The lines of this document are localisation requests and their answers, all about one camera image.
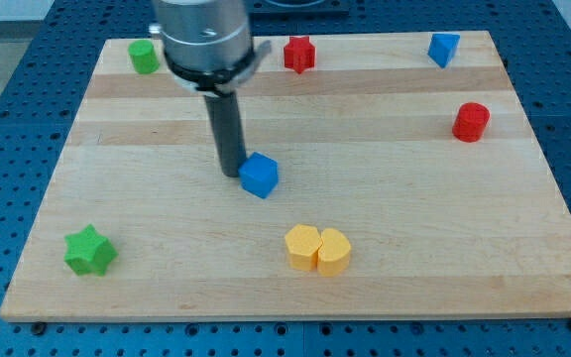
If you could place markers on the blue cube block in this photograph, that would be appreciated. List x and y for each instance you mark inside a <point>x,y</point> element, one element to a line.
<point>259,175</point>

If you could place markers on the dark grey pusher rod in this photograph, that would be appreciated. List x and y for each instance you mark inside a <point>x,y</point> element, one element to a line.
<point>226,127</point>

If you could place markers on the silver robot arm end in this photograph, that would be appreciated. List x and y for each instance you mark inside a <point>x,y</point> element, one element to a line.
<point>208,44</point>

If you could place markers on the red cylinder block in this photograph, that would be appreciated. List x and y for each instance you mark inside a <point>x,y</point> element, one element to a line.
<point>471,121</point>

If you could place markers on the yellow half-round block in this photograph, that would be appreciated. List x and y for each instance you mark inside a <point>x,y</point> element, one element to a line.
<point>334,254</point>

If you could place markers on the green star block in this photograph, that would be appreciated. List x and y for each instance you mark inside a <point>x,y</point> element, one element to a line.
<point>89,252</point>

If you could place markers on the blue triangle block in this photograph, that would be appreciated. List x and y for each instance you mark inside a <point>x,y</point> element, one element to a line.
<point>443,47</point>

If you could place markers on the green cylinder block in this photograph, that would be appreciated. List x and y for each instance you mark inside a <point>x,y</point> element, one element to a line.
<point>143,57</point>

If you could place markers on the wooden board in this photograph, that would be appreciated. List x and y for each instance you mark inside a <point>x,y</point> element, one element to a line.
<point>439,228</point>

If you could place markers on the yellow hexagon block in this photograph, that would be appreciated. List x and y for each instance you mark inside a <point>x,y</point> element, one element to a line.
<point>302,244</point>

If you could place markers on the red star block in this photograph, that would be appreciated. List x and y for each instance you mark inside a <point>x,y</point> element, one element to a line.
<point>299,54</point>

